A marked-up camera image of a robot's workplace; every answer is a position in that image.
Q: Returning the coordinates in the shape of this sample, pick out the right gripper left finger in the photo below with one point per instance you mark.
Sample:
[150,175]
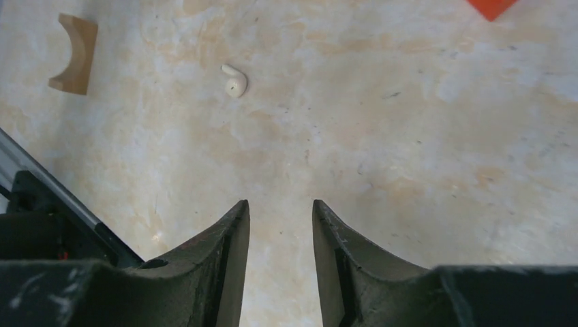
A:
[198,283]

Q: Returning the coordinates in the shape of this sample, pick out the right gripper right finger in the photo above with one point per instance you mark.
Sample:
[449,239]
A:
[361,284]

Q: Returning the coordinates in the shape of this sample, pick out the orange-red small cube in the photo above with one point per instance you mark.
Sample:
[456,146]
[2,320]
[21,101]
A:
[491,9]

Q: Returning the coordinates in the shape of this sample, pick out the wooden arch block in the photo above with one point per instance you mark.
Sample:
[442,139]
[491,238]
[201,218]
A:
[75,77]

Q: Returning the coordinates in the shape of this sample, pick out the small beige earbud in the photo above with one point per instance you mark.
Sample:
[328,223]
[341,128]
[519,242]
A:
[237,83]

